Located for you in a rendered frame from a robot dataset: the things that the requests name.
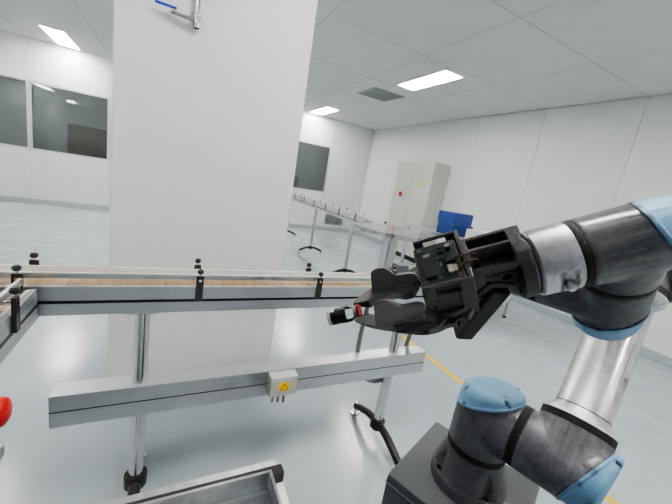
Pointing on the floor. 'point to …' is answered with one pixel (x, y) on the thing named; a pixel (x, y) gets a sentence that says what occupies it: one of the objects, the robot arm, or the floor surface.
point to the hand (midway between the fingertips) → (365, 312)
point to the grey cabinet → (417, 198)
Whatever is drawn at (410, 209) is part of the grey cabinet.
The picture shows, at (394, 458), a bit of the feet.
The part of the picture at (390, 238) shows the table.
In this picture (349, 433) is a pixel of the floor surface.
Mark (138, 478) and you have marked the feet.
